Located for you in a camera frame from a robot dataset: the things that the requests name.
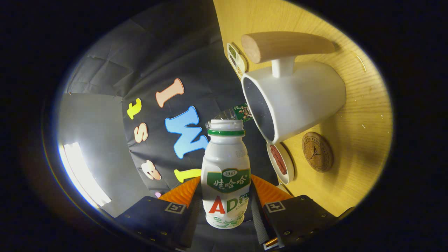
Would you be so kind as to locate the wooden table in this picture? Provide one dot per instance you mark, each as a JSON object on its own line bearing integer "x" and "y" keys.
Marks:
{"x": 364, "y": 140}

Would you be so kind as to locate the white divided dish of beans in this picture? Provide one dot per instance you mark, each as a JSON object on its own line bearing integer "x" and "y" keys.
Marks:
{"x": 241, "y": 63}

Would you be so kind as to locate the black backdrop cloth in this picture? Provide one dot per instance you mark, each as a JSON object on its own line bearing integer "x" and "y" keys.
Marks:
{"x": 168, "y": 52}

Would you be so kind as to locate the round cork coaster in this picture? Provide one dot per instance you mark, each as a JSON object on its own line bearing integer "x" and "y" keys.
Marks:
{"x": 317, "y": 152}

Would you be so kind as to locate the bright ceiling light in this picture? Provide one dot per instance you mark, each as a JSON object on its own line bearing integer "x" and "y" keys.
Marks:
{"x": 84, "y": 175}

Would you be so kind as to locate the white juice bottle green label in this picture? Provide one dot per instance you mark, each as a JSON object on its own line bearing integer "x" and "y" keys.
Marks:
{"x": 225, "y": 157}

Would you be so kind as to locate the clear plastic water bottle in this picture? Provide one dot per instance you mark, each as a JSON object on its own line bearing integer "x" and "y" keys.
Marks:
{"x": 241, "y": 112}

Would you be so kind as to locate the grey plate with red food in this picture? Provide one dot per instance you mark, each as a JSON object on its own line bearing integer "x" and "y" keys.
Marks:
{"x": 290, "y": 164}

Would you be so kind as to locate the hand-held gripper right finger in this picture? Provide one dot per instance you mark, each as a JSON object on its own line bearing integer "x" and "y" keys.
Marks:
{"x": 259, "y": 224}

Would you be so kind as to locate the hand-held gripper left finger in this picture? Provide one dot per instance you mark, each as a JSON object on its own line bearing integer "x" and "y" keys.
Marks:
{"x": 192, "y": 224}

